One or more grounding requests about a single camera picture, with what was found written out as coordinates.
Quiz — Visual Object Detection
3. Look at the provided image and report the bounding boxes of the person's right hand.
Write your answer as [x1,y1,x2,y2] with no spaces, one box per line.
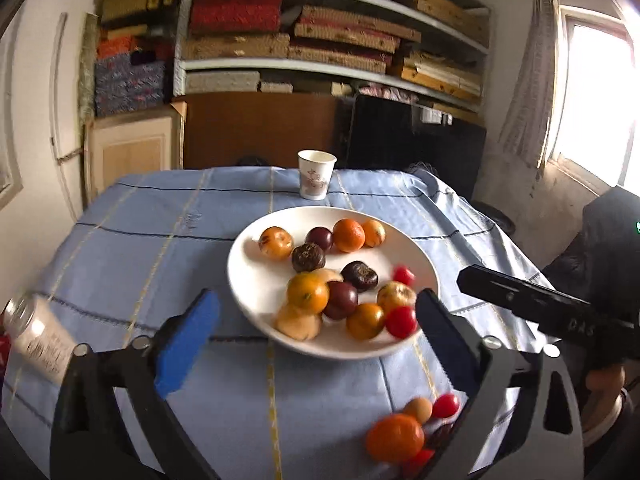
[586,364,627,397]

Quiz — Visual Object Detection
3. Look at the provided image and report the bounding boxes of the white oval plate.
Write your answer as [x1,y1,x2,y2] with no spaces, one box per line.
[227,206,441,360]

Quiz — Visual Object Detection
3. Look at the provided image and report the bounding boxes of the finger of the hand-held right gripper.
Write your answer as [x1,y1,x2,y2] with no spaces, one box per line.
[457,265,556,328]

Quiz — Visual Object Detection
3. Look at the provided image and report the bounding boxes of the large orange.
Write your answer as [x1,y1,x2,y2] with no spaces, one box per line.
[366,413,426,463]

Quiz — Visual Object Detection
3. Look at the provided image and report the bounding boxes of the small mandarin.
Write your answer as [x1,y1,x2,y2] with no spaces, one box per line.
[332,218,366,253]

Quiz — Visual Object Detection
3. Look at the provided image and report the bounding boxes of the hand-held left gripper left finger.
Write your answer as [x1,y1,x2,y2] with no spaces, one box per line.
[50,289,222,480]

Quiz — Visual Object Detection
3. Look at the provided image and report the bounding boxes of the yellow spotted fruit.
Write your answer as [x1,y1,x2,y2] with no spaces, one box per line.
[258,226,294,261]

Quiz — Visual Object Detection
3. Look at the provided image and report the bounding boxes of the black monitor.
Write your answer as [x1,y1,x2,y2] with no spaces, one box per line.
[345,95,487,202]

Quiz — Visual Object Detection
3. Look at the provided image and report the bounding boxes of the blue patterned storage boxes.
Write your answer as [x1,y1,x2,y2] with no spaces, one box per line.
[94,50,167,117]

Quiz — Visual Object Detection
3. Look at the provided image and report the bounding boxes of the yellow orange tomato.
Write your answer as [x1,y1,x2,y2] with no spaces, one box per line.
[286,271,331,315]

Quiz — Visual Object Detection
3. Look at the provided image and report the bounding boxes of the pale curtain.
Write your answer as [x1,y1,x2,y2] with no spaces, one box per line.
[499,0,567,182]

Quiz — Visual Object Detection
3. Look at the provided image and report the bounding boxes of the brown wooden cabinet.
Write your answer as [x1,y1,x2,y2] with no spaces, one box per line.
[181,92,352,169]

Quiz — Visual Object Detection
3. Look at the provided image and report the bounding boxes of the dark red plum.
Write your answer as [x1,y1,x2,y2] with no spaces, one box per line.
[305,226,334,252]
[322,281,359,321]

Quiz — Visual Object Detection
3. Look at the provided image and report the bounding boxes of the window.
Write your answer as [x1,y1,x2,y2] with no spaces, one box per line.
[545,5,640,197]

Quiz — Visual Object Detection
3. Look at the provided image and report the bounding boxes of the printed paper cup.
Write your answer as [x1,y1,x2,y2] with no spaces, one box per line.
[298,150,338,202]

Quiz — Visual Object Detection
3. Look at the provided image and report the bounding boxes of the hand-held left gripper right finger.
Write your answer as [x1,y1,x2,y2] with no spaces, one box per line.
[416,288,586,480]

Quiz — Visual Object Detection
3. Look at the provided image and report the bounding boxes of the white drink can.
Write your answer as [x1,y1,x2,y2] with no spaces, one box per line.
[2,292,81,386]

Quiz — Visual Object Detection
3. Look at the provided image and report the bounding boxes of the brown round fruit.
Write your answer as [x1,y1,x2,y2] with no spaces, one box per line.
[376,281,417,313]

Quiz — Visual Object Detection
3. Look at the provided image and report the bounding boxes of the blue checked tablecloth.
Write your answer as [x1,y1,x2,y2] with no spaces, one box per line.
[0,166,557,480]

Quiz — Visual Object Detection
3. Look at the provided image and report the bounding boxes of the shelf of stacked mats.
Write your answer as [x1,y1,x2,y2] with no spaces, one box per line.
[97,0,491,113]

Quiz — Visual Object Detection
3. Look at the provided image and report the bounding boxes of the dark round stool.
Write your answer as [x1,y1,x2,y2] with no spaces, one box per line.
[472,201,516,234]

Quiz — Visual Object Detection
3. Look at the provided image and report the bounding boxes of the light wooden panel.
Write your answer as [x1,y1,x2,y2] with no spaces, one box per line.
[84,101,188,203]

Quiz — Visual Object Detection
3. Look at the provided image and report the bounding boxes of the small brown fruit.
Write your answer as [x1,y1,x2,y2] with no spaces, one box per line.
[346,303,386,341]
[402,397,433,423]
[363,219,387,248]

